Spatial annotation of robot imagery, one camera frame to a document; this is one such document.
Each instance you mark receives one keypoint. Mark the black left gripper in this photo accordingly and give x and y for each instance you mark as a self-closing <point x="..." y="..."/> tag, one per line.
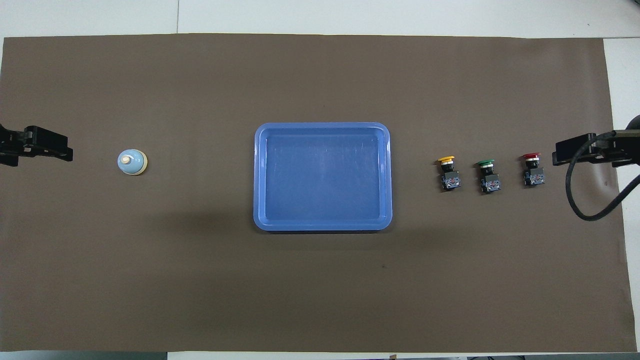
<point x="11" y="142"/>

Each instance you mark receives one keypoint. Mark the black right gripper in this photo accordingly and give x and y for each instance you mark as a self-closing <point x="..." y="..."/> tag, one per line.
<point x="617" y="145"/>

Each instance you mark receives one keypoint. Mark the red push button switch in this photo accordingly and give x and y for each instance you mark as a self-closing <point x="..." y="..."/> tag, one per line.
<point x="533" y="176"/>

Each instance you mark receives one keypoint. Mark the light blue call bell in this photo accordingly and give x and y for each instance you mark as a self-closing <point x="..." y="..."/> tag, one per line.
<point x="131" y="163"/>

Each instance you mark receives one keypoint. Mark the green push button switch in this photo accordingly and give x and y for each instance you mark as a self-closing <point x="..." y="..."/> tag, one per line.
<point x="488" y="181"/>

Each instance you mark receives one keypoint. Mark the yellow push button switch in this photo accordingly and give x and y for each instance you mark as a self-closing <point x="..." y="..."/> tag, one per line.
<point x="450" y="179"/>

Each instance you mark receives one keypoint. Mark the blue plastic tray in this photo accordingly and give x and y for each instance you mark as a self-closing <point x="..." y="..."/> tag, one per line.
<point x="322" y="180"/>

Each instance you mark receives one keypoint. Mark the brown table mat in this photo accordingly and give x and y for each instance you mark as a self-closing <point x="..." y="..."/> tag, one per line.
<point x="200" y="290"/>

